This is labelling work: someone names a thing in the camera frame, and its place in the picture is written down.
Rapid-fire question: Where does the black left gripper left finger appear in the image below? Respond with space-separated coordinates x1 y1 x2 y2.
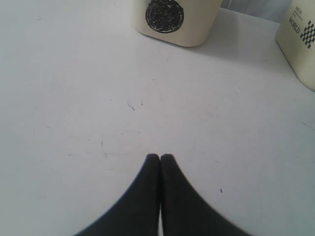
77 154 160 236

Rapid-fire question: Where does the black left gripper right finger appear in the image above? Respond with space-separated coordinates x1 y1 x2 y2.
160 154 248 236

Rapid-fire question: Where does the cream bin with triangle mark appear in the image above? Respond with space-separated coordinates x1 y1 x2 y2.
276 0 315 90

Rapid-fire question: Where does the cream bin with circle mark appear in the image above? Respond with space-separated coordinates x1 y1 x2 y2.
130 0 222 47

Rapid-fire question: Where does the white backdrop curtain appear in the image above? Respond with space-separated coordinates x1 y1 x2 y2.
221 0 291 23

